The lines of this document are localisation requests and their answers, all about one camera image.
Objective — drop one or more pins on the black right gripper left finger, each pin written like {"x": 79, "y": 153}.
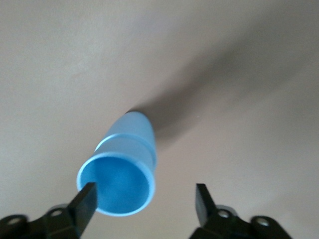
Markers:
{"x": 79, "y": 211}

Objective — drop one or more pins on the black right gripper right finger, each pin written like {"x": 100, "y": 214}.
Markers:
{"x": 205, "y": 211}

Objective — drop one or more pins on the blue plastic cup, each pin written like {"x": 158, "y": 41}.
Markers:
{"x": 122, "y": 181}
{"x": 134, "y": 124}

